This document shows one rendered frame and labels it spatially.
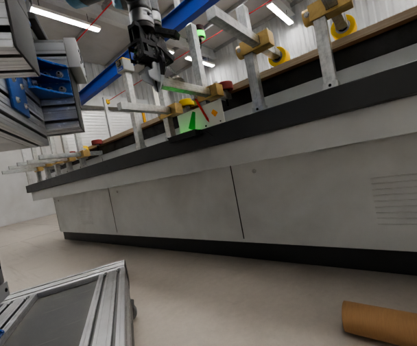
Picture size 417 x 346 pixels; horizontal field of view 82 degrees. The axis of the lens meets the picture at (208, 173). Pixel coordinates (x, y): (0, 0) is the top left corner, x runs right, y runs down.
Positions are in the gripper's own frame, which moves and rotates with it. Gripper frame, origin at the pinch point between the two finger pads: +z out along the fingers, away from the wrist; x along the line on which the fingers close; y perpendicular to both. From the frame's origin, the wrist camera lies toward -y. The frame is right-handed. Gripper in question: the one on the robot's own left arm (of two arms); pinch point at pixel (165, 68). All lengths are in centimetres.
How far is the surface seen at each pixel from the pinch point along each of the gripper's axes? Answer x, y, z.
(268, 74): -10.1, -42.8, 11.7
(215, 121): 0.9, -18.8, 28.0
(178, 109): -8.5, 0.9, 16.8
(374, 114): 17, -71, 40
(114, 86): -698, 533, -314
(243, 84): -14.5, -30.8, 11.8
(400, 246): -1, -79, 87
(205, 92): 4.1, -17.4, 16.1
